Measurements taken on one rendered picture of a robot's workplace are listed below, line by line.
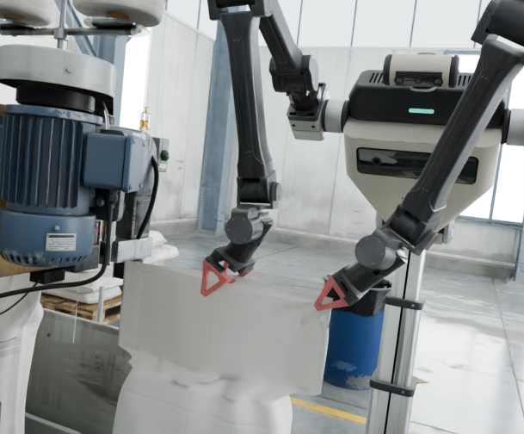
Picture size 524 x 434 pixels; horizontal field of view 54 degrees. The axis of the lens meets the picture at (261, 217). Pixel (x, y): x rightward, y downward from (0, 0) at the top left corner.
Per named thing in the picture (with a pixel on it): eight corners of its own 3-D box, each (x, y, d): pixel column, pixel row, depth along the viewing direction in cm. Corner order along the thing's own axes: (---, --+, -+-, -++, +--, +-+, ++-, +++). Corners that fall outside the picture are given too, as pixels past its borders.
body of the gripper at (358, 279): (330, 275, 97) (361, 253, 95) (343, 268, 107) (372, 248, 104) (351, 304, 96) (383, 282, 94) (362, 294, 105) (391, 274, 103)
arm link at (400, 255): (415, 260, 98) (398, 237, 101) (404, 257, 92) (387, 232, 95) (385, 281, 100) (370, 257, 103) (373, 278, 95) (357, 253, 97)
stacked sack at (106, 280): (143, 283, 429) (145, 265, 428) (92, 298, 367) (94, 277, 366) (102, 274, 444) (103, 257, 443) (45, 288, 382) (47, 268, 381)
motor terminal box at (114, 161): (141, 204, 91) (147, 138, 90) (129, 208, 81) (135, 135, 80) (94, 199, 90) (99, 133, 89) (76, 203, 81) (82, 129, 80)
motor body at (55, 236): (110, 263, 90) (122, 120, 88) (44, 275, 76) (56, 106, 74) (45, 249, 96) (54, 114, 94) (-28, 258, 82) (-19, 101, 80)
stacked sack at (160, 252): (182, 260, 484) (184, 244, 483) (139, 269, 422) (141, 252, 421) (144, 252, 501) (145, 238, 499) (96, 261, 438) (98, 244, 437)
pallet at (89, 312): (175, 298, 485) (176, 283, 484) (92, 330, 373) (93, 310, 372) (103, 282, 513) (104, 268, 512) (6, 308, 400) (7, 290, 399)
